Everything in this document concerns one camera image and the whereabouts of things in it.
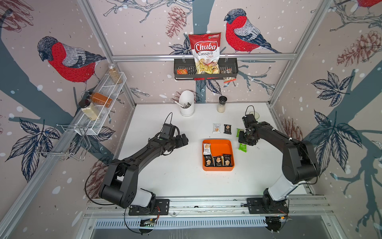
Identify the glass spice jar black lid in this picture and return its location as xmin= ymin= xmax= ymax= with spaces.
xmin=217 ymin=96 xmax=227 ymax=113

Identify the white drycake cookie packet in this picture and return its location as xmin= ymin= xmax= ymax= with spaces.
xmin=213 ymin=123 xmax=221 ymax=134

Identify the red Chuba chips bag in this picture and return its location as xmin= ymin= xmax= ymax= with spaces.
xmin=189 ymin=33 xmax=221 ymax=74

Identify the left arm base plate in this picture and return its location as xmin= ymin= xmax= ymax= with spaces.
xmin=128 ymin=199 xmax=170 ymax=216

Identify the green translucent cup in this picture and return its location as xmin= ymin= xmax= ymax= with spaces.
xmin=250 ymin=111 xmax=260 ymax=120

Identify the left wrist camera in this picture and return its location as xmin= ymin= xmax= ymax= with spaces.
xmin=159 ymin=123 xmax=177 ymax=140

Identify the grain filled glass jar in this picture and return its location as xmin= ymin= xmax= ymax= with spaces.
xmin=108 ymin=63 xmax=123 ymax=84

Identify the white utensil holder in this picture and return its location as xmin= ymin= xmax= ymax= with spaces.
xmin=173 ymin=90 xmax=195 ymax=117

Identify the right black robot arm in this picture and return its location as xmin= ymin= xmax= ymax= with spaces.
xmin=238 ymin=115 xmax=319 ymax=214

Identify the black cookie packet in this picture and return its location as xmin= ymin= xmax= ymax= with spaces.
xmin=204 ymin=155 xmax=214 ymax=167
xmin=213 ymin=156 xmax=223 ymax=167
xmin=221 ymin=154 xmax=232 ymax=167
xmin=224 ymin=124 xmax=232 ymax=134

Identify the pale yellow block jar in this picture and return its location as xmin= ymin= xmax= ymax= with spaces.
xmin=81 ymin=102 xmax=100 ymax=121

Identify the metal wire rack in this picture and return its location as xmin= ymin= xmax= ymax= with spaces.
xmin=34 ymin=124 xmax=92 ymax=162

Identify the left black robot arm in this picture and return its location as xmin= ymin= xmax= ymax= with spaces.
xmin=98 ymin=134 xmax=189 ymax=208

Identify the orange storage box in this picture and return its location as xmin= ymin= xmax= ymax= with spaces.
xmin=202 ymin=139 xmax=235 ymax=171

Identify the orange sauce bottle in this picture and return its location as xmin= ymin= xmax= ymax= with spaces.
xmin=88 ymin=92 xmax=113 ymax=108

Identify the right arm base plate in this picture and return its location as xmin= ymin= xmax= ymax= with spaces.
xmin=246 ymin=198 xmax=289 ymax=214

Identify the black hanging wire basket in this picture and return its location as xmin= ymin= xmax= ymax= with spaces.
xmin=174 ymin=58 xmax=238 ymax=80

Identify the white wire wall shelf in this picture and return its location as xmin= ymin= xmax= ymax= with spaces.
xmin=73 ymin=72 xmax=126 ymax=135

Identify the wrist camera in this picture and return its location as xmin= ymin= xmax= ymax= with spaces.
xmin=159 ymin=123 xmax=177 ymax=140
xmin=242 ymin=114 xmax=258 ymax=130

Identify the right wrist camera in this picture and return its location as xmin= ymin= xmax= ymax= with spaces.
xmin=242 ymin=114 xmax=258 ymax=130

